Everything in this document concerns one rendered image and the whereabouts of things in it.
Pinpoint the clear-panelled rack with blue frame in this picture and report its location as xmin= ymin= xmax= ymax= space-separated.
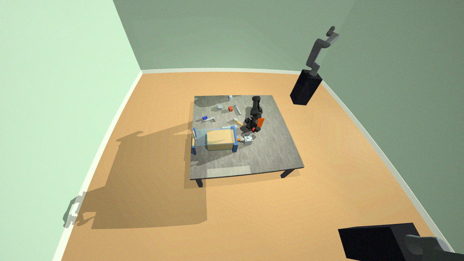
xmin=192 ymin=126 xmax=236 ymax=155

